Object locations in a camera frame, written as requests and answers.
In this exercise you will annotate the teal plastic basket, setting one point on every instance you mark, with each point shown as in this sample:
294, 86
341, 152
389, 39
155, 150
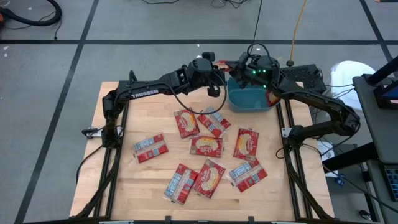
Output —
245, 101

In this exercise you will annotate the white round object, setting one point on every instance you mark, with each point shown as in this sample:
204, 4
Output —
351, 74

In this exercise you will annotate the black aluminium table frame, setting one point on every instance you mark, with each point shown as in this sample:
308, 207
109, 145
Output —
155, 83

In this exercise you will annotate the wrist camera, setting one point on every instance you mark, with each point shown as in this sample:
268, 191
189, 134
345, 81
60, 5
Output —
243, 58
208, 56

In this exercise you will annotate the black desk leg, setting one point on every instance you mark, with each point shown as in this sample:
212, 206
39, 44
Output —
348, 157

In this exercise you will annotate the silver aluminium bar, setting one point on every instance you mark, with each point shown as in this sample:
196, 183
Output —
116, 222
283, 222

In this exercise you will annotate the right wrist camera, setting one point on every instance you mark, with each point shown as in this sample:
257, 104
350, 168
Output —
243, 58

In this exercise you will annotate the red Orville popcorn bag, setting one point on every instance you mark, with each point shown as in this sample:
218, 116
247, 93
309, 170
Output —
222, 64
186, 123
247, 175
209, 178
180, 184
206, 146
151, 148
214, 122
246, 144
273, 99

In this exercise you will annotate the black rail clamp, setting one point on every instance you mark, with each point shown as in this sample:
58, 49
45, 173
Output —
251, 219
168, 218

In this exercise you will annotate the black keyboard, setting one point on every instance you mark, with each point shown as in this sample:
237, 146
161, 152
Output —
392, 183

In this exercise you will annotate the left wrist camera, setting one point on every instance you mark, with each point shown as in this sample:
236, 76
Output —
208, 56

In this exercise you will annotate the small blue tag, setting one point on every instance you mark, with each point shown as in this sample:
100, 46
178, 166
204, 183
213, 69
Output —
340, 180

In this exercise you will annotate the small black floor object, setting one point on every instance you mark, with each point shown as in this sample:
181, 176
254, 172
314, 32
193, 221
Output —
364, 214

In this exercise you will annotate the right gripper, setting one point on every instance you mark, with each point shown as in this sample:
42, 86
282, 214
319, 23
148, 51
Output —
261, 73

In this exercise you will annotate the grey desk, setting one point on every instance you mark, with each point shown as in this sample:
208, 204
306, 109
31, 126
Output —
382, 133

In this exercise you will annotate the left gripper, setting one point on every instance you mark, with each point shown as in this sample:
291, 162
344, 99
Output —
202, 73

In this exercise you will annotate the white paper label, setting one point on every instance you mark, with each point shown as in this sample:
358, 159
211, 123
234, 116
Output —
325, 151

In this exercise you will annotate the orange shop vacuum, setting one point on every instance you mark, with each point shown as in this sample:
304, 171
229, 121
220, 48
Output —
1, 18

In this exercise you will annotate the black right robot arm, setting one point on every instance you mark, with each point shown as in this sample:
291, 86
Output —
311, 99

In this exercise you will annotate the black floor plug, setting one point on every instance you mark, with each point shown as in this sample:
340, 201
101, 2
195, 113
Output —
290, 63

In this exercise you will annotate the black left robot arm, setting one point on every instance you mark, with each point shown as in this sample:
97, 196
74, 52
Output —
144, 93

